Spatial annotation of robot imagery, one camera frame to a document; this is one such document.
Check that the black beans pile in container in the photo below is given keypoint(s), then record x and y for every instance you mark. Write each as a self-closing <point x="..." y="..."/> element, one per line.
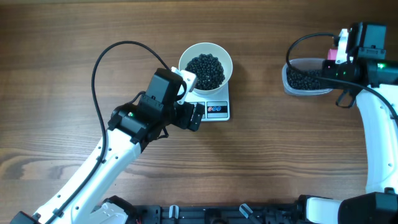
<point x="301" y="82"/>

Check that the white bowl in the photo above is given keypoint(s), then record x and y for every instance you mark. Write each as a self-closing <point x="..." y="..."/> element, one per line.
<point x="208" y="48"/>

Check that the pink scoop blue handle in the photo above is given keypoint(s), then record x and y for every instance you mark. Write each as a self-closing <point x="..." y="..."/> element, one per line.
<point x="332" y="53"/>

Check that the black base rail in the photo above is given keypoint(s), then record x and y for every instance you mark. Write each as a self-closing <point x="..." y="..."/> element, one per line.
<point x="217" y="214"/>

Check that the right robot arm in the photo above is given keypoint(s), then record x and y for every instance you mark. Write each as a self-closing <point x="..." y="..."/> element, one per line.
<point x="360" y="70"/>

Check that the black beans in bowl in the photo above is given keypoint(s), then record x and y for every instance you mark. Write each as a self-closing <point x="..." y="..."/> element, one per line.
<point x="209" y="71"/>

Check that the white digital kitchen scale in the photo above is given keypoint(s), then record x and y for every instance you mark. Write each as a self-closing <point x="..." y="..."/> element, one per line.
<point x="216" y="103"/>

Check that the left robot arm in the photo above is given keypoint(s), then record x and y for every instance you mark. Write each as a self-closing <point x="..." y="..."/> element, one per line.
<point x="130" y="129"/>

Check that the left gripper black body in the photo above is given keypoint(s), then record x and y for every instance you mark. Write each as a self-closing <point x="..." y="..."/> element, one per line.
<point x="182" y="114"/>

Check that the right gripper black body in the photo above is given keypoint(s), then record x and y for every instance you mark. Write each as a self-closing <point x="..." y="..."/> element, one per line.
<point x="329" y="69"/>

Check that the clear plastic container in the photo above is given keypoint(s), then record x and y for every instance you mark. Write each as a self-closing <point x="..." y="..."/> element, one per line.
<point x="303" y="64"/>

